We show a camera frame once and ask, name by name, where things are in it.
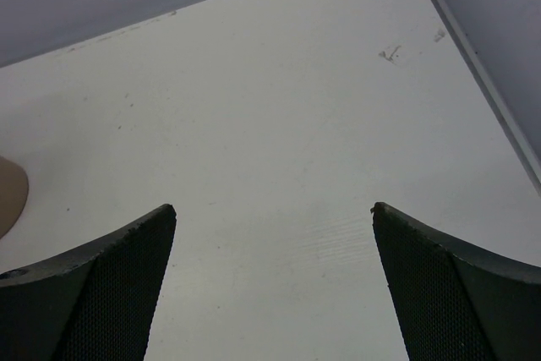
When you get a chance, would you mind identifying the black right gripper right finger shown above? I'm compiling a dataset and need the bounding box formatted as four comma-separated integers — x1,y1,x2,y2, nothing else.
371,202,540,360

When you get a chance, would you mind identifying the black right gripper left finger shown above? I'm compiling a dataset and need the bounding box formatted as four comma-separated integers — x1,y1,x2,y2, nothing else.
1,205,176,360

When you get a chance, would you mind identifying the tan cylindrical bin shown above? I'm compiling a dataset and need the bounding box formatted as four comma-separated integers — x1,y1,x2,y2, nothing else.
0,156,29,238

